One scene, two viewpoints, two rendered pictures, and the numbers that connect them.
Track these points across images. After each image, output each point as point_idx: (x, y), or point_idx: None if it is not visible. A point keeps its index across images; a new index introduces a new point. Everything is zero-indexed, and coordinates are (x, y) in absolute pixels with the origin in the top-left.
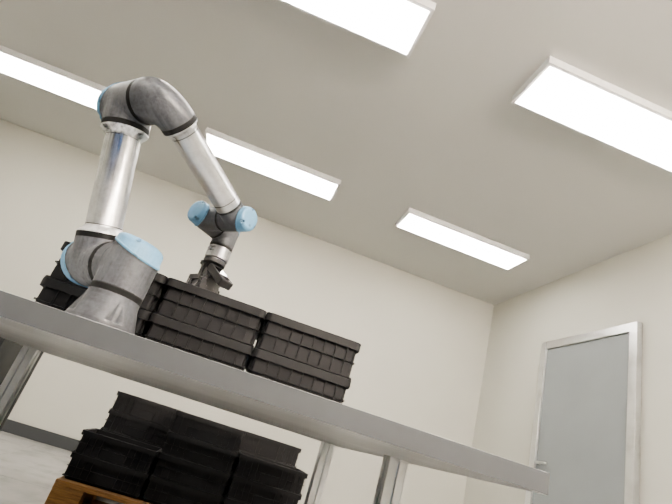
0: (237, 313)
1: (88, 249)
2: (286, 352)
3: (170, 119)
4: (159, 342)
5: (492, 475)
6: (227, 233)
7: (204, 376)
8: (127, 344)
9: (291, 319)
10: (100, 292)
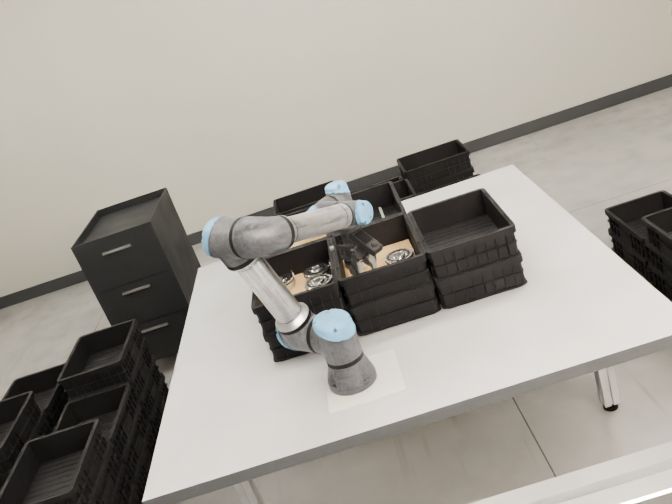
0: (405, 268)
1: (301, 340)
2: (459, 268)
3: (281, 248)
4: (369, 322)
5: (657, 350)
6: None
7: (458, 411)
8: (408, 423)
9: (448, 247)
10: (343, 371)
